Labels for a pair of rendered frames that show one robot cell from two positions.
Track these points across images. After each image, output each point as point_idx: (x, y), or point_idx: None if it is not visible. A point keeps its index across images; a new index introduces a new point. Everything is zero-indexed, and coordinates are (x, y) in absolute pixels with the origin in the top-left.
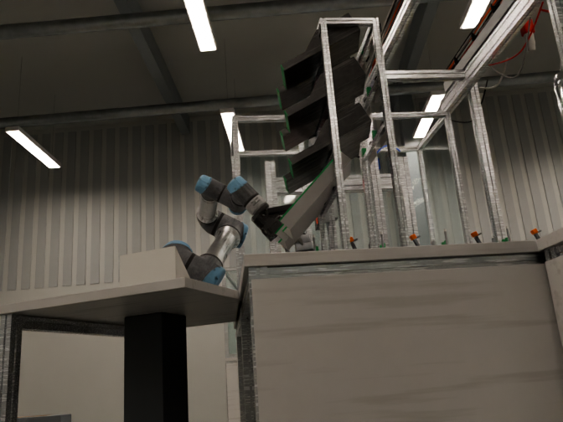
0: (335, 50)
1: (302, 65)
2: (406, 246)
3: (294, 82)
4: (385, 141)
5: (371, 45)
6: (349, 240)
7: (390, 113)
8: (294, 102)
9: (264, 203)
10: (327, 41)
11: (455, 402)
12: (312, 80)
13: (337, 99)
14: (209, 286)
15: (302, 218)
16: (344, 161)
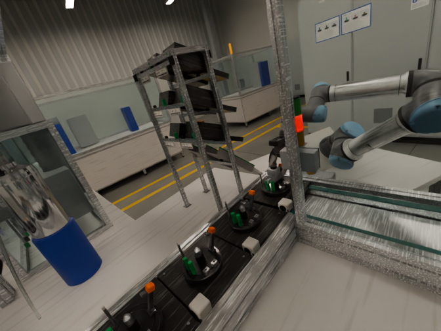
0: (167, 78)
1: (188, 84)
2: (176, 192)
3: (200, 83)
4: (169, 146)
5: (144, 75)
6: (201, 182)
7: (158, 136)
8: (218, 77)
9: (280, 131)
10: (167, 81)
11: None
12: (195, 75)
13: (182, 110)
14: (254, 169)
15: (217, 163)
16: (189, 149)
